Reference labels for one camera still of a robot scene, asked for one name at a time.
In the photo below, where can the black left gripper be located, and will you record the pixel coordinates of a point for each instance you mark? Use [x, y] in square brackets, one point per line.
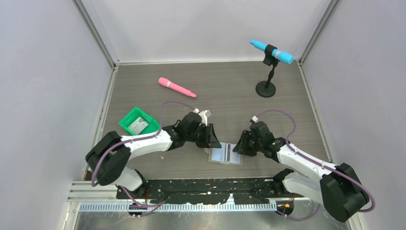
[210, 140]

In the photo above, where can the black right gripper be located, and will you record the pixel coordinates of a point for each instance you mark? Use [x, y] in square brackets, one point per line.
[242, 147]

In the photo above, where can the grey magnetic stripe card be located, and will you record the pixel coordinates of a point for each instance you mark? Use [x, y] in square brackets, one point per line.
[229, 156]

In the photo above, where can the grey card holder wallet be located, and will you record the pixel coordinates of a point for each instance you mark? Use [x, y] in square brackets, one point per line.
[215, 155]

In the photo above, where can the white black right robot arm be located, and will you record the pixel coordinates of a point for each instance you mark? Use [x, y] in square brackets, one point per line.
[336, 187]

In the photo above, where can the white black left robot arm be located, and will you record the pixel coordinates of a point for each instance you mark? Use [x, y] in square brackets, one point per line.
[109, 157]

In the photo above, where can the silver card in bin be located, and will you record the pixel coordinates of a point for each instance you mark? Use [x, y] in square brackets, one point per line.
[137, 126]

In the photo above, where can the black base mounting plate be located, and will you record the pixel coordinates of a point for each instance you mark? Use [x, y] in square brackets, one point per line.
[206, 191]

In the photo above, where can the black microphone stand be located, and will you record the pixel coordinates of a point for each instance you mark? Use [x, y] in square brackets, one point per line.
[266, 88]

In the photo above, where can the green plastic bin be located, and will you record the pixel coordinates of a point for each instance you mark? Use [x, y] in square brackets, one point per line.
[153, 124]

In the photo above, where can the pink toy microphone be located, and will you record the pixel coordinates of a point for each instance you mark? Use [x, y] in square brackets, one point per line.
[168, 84]

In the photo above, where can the blue toy microphone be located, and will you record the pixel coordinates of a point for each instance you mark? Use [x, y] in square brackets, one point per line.
[272, 53]

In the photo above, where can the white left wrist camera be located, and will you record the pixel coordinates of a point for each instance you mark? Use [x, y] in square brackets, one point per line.
[204, 114]

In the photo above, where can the aluminium front rail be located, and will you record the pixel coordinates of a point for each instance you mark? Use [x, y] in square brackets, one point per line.
[103, 198]

